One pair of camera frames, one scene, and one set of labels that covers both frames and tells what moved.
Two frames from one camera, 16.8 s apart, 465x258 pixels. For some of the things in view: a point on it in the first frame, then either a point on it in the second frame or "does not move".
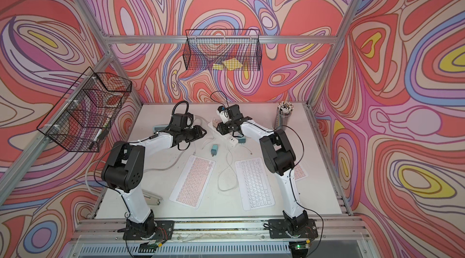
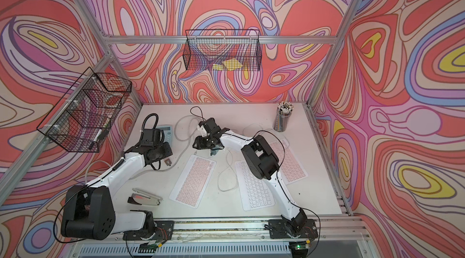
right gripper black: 221,126 -> 200,144
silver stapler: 152,199 does not move
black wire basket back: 222,49 does not move
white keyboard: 253,184 does not move
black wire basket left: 80,119 does not move
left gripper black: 197,132 -> 168,149
